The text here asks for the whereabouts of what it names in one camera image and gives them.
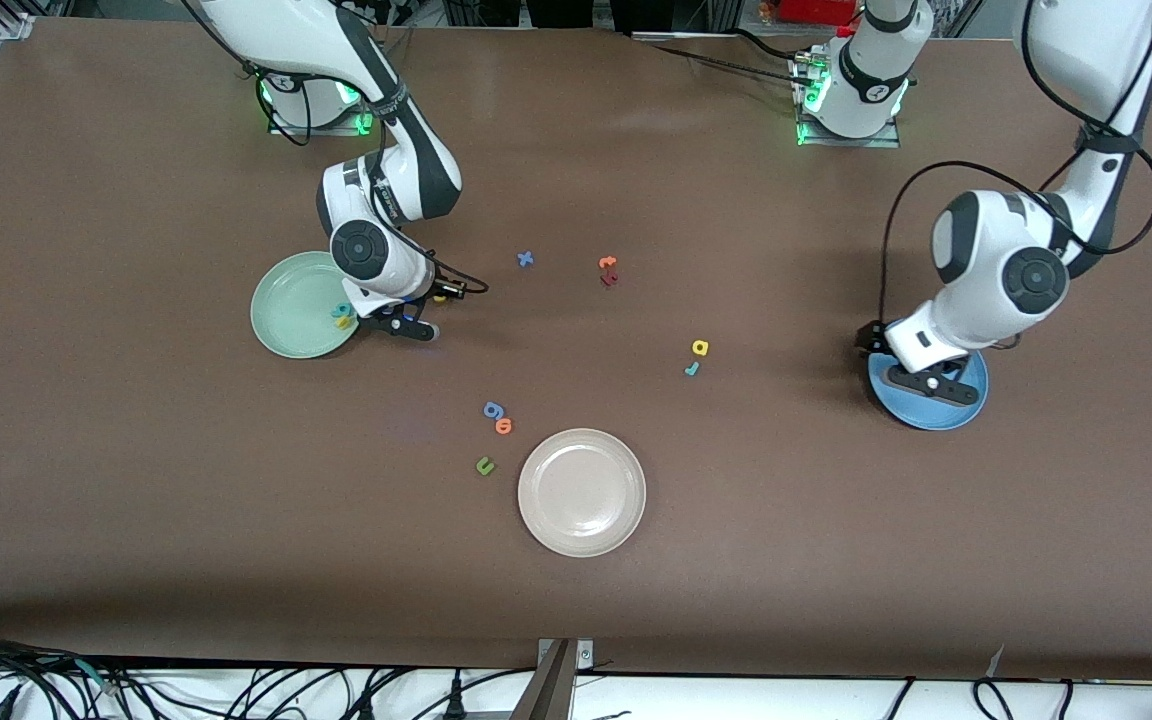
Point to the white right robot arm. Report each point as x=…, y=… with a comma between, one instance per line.
x=361, y=250

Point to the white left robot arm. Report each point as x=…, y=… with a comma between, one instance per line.
x=996, y=260

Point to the blue plate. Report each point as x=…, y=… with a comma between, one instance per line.
x=936, y=415

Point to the blue foam letter g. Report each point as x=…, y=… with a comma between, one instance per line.
x=493, y=410

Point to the green plate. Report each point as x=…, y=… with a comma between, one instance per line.
x=286, y=305

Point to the green foam letter u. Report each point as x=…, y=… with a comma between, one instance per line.
x=482, y=467

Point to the beige plate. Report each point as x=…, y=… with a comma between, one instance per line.
x=582, y=492

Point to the red box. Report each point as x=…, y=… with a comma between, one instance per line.
x=816, y=10

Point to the white tape scrap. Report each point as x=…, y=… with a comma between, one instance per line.
x=994, y=662

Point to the black power plug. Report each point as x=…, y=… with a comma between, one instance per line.
x=455, y=700
x=366, y=708
x=6, y=702

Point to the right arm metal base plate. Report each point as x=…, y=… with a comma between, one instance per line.
x=336, y=128

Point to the metal table bracket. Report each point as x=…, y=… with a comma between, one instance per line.
x=561, y=690

